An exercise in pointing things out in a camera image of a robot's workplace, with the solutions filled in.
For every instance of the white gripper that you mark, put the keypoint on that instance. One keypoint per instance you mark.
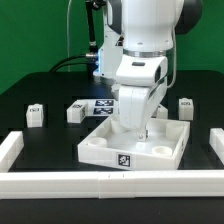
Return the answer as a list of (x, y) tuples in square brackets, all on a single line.
[(141, 84)]

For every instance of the white square table top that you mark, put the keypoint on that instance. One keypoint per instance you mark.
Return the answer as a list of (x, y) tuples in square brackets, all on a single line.
[(110, 145)]

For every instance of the AprilTag base sheet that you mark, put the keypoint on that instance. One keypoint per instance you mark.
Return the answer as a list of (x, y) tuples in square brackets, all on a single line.
[(97, 107)]

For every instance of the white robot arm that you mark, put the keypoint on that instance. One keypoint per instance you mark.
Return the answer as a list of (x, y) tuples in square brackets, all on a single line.
[(133, 43)]

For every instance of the white U-shaped obstacle fence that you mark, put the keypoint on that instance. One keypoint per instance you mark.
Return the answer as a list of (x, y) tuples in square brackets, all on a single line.
[(128, 184)]

